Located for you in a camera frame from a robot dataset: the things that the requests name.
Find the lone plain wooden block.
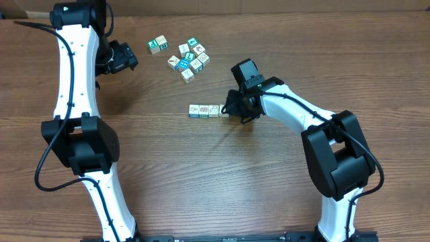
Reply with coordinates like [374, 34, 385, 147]
[218, 104, 229, 118]

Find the green-top wooden block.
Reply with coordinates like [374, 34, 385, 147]
[147, 39, 161, 54]
[208, 105, 219, 118]
[187, 37, 199, 49]

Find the wooden block green edge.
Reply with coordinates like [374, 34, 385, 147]
[198, 105, 209, 118]

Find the wooden block blue edge lowest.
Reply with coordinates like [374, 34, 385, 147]
[189, 104, 200, 118]

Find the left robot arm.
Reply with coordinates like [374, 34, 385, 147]
[41, 1, 140, 241]

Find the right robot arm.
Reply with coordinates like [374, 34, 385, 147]
[221, 58, 384, 241]

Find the plain wooden block green side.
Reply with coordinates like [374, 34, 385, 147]
[155, 35, 169, 50]

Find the brown cardboard backdrop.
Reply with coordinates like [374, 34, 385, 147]
[0, 0, 430, 19]

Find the wooden block pencil picture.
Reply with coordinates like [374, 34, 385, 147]
[167, 55, 180, 71]

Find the plain wooden block centre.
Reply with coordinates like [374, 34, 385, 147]
[189, 58, 204, 74]

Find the wooden block brown picture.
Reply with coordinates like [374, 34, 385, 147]
[198, 52, 210, 67]

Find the plain wooden block upper middle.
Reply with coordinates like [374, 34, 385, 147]
[178, 44, 189, 58]

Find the blue-top wooden block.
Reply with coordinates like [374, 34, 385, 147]
[177, 58, 190, 72]

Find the plain wooden block lower middle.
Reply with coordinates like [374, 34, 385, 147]
[181, 69, 195, 83]

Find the green letter wooden block centre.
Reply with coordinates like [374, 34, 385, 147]
[184, 52, 196, 61]

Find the wooden block animal picture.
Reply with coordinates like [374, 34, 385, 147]
[192, 44, 206, 56]

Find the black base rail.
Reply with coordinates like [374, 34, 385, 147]
[80, 230, 380, 242]

